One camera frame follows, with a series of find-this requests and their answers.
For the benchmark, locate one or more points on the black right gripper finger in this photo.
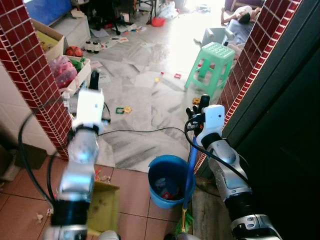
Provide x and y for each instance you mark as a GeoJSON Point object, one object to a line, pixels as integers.
{"type": "Point", "coordinates": [205, 102]}

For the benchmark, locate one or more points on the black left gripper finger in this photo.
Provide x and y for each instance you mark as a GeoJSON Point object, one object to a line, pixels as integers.
{"type": "Point", "coordinates": [95, 81]}

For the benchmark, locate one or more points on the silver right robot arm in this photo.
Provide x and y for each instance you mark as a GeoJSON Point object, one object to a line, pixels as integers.
{"type": "Point", "coordinates": [225, 160]}

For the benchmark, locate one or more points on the person lying on floor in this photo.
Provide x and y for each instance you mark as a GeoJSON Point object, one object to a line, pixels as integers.
{"type": "Point", "coordinates": [244, 19]}

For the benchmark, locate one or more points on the small orange toy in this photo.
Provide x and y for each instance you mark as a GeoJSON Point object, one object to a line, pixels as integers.
{"type": "Point", "coordinates": [196, 100]}

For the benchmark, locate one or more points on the green and yellow toy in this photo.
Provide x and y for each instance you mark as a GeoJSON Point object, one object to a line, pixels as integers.
{"type": "Point", "coordinates": [120, 110]}

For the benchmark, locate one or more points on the white toy bin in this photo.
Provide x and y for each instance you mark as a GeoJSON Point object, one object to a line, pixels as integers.
{"type": "Point", "coordinates": [82, 70]}

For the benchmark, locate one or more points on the orange ball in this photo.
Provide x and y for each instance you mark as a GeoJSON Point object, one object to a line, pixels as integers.
{"type": "Point", "coordinates": [74, 51]}

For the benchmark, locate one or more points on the small red toy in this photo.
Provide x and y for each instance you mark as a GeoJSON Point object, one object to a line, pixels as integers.
{"type": "Point", "coordinates": [177, 76]}

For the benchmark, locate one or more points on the green plastic stool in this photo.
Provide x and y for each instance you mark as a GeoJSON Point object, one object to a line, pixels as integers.
{"type": "Point", "coordinates": [216, 51]}

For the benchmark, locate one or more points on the open cardboard box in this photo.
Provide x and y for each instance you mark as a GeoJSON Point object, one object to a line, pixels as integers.
{"type": "Point", "coordinates": [54, 45]}

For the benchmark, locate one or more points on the blue plastic bucket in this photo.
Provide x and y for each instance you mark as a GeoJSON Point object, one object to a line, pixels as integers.
{"type": "Point", "coordinates": [160, 172]}

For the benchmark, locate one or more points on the black chair base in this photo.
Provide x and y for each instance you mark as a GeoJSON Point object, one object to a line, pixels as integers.
{"type": "Point", "coordinates": [107, 15]}

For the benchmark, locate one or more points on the white plastic box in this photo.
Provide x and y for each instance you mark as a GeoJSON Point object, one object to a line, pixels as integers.
{"type": "Point", "coordinates": [215, 36]}

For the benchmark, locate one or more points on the blue mat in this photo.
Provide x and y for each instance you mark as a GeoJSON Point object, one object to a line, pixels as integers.
{"type": "Point", "coordinates": [47, 10]}

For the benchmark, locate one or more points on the white plastic bag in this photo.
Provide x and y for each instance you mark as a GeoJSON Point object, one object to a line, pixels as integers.
{"type": "Point", "coordinates": [169, 11]}

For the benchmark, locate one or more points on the grey robot right leg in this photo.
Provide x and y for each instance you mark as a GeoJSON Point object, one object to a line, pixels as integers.
{"type": "Point", "coordinates": [177, 236]}

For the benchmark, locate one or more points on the grey robot leg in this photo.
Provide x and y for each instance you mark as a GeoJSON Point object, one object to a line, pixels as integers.
{"type": "Point", "coordinates": [177, 236]}
{"type": "Point", "coordinates": [107, 236]}

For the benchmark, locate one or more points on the grey robot left leg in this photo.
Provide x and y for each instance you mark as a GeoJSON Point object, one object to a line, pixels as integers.
{"type": "Point", "coordinates": [107, 236]}

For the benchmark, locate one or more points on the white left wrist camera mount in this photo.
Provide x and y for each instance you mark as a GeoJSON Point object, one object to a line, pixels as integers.
{"type": "Point", "coordinates": [90, 107]}

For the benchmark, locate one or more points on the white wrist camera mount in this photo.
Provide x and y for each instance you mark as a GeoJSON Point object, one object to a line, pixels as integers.
{"type": "Point", "coordinates": [90, 107]}
{"type": "Point", "coordinates": [214, 119]}

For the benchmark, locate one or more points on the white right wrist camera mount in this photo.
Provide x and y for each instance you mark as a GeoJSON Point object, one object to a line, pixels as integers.
{"type": "Point", "coordinates": [214, 119]}

